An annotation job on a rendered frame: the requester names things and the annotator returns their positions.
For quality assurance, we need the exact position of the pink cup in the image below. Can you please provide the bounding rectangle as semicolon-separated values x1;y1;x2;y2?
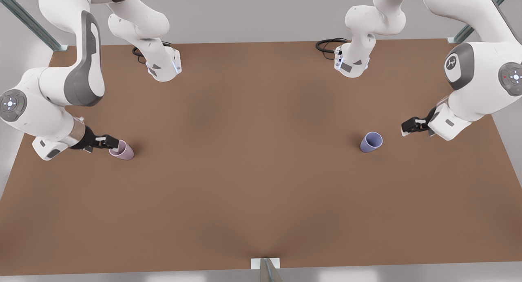
108;140;135;161

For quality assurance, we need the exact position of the purple cup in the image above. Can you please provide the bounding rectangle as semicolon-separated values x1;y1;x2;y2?
360;132;383;153

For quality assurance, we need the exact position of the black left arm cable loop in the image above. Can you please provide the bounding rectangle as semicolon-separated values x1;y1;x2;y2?
316;38;349;61

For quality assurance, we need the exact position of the black right arm cable loop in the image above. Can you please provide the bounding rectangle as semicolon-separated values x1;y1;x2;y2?
132;41;173;65

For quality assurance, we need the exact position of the silver frame post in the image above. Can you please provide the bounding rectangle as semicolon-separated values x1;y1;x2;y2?
250;258;283;282
0;0;69;52
447;0;517;44

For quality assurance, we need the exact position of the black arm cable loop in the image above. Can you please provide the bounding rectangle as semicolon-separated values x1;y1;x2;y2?
132;41;173;65
316;38;349;61

